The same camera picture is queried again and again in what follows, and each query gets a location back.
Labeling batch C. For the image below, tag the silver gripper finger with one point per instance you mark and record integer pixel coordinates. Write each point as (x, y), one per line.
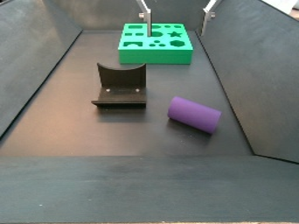
(146, 15)
(207, 15)

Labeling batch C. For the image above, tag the purple cylinder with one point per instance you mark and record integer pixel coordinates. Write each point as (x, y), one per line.
(194, 114)

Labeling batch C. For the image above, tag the green shape sorter block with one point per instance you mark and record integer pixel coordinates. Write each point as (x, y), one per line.
(166, 47)

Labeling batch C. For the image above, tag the black curved cradle stand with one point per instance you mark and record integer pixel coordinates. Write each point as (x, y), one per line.
(122, 86)

